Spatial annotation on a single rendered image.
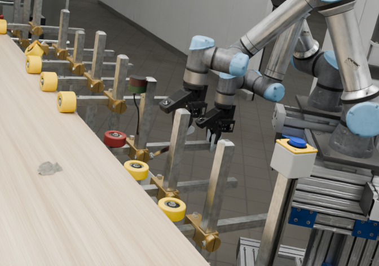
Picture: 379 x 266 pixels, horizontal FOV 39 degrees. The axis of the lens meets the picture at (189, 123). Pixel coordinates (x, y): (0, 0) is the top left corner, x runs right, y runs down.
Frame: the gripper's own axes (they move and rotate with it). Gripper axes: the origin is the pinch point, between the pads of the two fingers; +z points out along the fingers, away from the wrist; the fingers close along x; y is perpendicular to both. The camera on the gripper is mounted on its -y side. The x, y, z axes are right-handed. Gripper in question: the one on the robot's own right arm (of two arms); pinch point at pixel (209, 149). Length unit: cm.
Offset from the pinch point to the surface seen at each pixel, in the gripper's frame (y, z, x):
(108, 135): -45.5, -8.1, -0.8
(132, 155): -36.4, -1.3, -4.6
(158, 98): -14.3, -13.3, 23.4
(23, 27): -40, -12, 148
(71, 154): -63, -7, -13
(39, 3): -34, -27, 144
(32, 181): -79, -7, -29
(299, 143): -35, -40, -82
